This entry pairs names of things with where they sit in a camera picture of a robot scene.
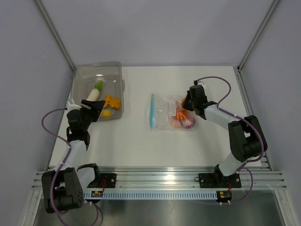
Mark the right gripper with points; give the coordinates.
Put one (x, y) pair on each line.
(185, 105)

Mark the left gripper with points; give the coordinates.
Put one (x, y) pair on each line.
(96, 107)

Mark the yellow fake fruit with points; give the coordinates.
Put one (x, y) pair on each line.
(105, 113)

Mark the white fake radish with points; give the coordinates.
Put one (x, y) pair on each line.
(95, 92)

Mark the golden fake pastry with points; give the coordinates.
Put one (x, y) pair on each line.
(112, 102)

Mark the clear plastic container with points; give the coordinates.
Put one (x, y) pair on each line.
(110, 73)

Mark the zip top bag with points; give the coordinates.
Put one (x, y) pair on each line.
(163, 110)

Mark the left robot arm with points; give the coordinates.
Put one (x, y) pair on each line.
(63, 186)

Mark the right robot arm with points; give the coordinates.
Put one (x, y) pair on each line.
(247, 141)

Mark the peach fake egg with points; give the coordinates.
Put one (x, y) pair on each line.
(176, 124)

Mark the left controller board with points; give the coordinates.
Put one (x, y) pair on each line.
(97, 194)

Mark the controller board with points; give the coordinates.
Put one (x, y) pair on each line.
(97, 194)
(225, 195)

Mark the right controller board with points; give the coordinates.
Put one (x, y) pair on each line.
(225, 195)

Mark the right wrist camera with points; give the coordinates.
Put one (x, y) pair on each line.
(199, 82)

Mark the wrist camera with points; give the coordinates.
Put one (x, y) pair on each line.
(199, 82)
(71, 104)

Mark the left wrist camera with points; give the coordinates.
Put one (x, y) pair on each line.
(71, 104)

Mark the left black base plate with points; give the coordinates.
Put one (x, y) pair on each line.
(106, 180)

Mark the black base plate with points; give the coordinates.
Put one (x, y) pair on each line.
(106, 180)
(208, 180)

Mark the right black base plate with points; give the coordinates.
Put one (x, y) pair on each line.
(208, 180)

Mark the white slotted cable duct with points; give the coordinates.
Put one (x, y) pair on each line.
(154, 195)

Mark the left frame post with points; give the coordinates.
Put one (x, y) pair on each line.
(46, 16)

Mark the frame post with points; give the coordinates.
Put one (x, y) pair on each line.
(46, 16)
(259, 32)

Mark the right frame post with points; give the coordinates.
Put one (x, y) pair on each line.
(259, 32)

